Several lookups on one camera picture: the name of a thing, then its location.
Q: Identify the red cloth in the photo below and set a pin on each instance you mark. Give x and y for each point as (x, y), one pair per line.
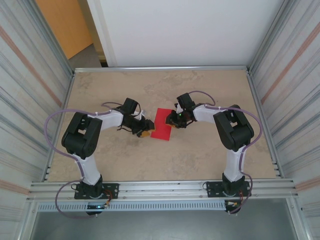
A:
(161, 127)

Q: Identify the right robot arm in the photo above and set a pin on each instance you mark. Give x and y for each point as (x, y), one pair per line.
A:
(233, 165)

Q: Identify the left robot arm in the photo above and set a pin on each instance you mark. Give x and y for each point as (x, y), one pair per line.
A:
(88, 172)

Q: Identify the orange wooden door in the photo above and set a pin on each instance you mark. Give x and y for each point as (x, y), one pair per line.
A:
(65, 27)

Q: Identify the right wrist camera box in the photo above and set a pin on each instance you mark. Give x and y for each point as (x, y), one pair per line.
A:
(186, 101)

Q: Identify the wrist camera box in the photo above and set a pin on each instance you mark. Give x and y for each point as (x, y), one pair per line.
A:
(186, 101)
(129, 105)

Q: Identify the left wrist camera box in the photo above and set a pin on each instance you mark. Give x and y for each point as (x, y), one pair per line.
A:
(129, 105)

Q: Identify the long aluminium table frame rail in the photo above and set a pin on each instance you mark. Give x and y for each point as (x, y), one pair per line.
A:
(162, 68)

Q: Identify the aluminium mounting rail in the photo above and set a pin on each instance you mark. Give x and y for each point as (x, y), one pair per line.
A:
(162, 187)

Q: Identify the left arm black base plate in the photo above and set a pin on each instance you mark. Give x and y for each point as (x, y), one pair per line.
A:
(111, 191)

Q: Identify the aluminium table side rail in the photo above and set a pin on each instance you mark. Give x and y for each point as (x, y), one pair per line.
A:
(255, 98)
(54, 150)

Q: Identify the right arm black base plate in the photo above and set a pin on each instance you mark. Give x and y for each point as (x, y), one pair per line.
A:
(212, 190)

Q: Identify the white door frame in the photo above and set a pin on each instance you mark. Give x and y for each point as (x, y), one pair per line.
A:
(102, 37)

